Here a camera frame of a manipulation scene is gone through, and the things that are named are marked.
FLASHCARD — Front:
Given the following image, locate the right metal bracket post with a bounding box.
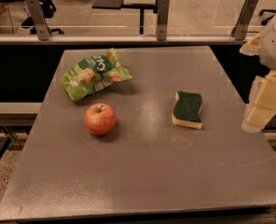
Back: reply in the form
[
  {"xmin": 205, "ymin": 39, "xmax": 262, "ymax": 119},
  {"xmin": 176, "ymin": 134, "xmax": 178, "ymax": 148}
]
[{"xmin": 231, "ymin": 0, "xmax": 259, "ymax": 41}]

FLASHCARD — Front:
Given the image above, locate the middle metal bracket post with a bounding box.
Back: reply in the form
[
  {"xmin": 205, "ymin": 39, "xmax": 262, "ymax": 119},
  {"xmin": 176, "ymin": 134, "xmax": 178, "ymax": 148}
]
[{"xmin": 156, "ymin": 0, "xmax": 170, "ymax": 41}]

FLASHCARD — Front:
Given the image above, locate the metal bracket post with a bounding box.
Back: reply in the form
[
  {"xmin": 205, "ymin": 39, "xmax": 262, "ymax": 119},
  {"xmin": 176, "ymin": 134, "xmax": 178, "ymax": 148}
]
[
  {"xmin": 156, "ymin": 0, "xmax": 170, "ymax": 41},
  {"xmin": 25, "ymin": 0, "xmax": 50, "ymax": 41},
  {"xmin": 231, "ymin": 0, "xmax": 259, "ymax": 41}
]

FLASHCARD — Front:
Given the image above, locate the metal rail bar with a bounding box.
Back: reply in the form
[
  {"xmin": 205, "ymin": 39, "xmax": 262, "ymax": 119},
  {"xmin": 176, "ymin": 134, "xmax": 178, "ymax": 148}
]
[{"xmin": 0, "ymin": 35, "xmax": 254, "ymax": 47}]

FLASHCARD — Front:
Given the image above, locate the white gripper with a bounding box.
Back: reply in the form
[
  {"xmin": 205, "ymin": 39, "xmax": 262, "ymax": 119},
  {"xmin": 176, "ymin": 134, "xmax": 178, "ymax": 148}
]
[{"xmin": 240, "ymin": 14, "xmax": 276, "ymax": 129}]

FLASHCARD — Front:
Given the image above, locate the green and yellow sponge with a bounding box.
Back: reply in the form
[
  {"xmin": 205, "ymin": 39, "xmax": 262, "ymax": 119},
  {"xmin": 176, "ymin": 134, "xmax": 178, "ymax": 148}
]
[{"xmin": 172, "ymin": 91, "xmax": 202, "ymax": 130}]

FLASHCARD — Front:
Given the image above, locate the red apple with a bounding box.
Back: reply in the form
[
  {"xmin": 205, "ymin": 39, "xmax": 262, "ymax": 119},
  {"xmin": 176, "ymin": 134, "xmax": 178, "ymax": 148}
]
[{"xmin": 84, "ymin": 103, "xmax": 117, "ymax": 135}]

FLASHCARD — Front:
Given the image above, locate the green snack bag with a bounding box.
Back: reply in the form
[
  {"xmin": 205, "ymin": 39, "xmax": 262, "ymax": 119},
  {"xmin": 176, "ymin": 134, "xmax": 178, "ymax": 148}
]
[{"xmin": 61, "ymin": 49, "xmax": 132, "ymax": 102}]

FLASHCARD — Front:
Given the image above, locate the left metal bracket post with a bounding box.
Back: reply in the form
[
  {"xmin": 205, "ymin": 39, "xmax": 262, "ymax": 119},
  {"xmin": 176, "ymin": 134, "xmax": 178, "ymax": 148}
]
[{"xmin": 25, "ymin": 0, "xmax": 50, "ymax": 41}]

